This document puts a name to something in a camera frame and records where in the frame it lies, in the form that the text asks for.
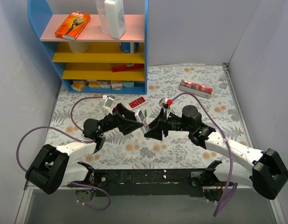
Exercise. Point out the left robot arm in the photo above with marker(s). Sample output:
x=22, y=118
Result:
x=60, y=165

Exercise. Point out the white cup on shelf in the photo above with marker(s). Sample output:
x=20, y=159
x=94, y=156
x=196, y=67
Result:
x=79, y=47

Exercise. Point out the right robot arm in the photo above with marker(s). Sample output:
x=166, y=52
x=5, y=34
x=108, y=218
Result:
x=264, y=171

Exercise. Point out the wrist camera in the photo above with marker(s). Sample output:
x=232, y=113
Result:
x=109, y=99
x=165, y=103

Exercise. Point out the white plastic bottle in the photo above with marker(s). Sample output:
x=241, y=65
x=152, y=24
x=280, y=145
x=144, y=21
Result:
x=116, y=18

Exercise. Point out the clear plastic bottle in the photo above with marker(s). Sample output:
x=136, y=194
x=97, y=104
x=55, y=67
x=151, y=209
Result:
x=102, y=16

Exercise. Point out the blue shelf unit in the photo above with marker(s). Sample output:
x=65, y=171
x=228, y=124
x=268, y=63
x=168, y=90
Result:
x=95, y=63

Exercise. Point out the red box on shelf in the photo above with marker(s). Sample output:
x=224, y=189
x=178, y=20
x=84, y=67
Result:
x=118, y=67

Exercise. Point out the grey white remote control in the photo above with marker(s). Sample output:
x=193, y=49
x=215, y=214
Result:
x=141, y=119

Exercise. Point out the teal small box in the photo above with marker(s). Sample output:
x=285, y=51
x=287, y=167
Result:
x=128, y=84

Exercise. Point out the yellow small box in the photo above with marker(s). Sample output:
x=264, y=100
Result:
x=79, y=85

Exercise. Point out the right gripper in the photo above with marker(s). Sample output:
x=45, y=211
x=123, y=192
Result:
x=164, y=124

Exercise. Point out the orange razor box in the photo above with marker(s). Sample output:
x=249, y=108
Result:
x=73, y=25

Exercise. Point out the red toothpaste box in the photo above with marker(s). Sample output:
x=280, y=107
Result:
x=196, y=89

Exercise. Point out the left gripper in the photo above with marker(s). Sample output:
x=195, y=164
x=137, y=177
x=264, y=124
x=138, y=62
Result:
x=118, y=118

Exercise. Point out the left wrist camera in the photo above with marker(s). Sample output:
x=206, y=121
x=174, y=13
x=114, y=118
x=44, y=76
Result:
x=109, y=99

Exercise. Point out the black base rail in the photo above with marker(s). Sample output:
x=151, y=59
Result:
x=196, y=182

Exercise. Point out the floral table mat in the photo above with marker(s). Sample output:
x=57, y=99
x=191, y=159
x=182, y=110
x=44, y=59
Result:
x=134, y=150

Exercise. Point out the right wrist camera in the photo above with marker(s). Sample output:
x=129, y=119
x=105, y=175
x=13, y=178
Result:
x=165, y=103

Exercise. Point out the red white remote control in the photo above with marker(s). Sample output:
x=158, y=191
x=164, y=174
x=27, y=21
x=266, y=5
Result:
x=137, y=103

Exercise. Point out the orange white small box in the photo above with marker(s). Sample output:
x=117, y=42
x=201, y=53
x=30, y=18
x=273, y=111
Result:
x=94, y=84

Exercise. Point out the blue can on shelf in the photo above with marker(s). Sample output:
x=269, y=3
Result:
x=129, y=47

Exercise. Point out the cream small box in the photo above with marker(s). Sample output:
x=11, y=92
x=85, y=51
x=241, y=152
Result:
x=116, y=85

